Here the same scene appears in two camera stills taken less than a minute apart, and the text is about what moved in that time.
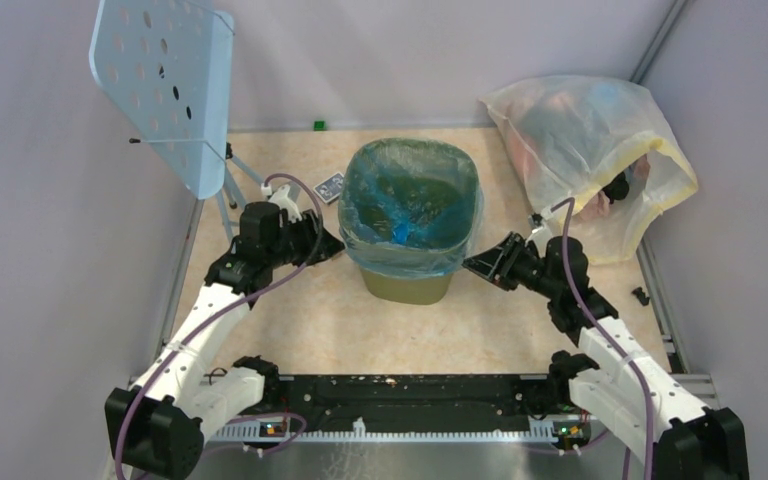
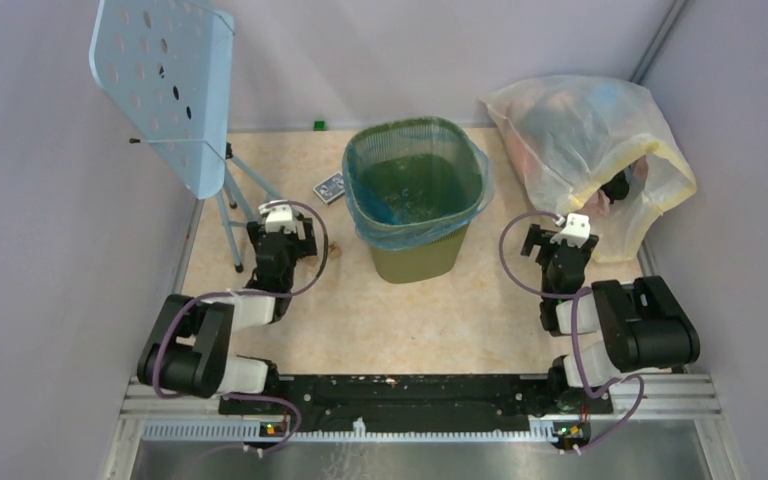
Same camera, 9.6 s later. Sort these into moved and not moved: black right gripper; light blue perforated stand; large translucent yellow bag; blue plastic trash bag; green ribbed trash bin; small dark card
Moved: green ribbed trash bin; black right gripper; blue plastic trash bag
Not moved: large translucent yellow bag; small dark card; light blue perforated stand
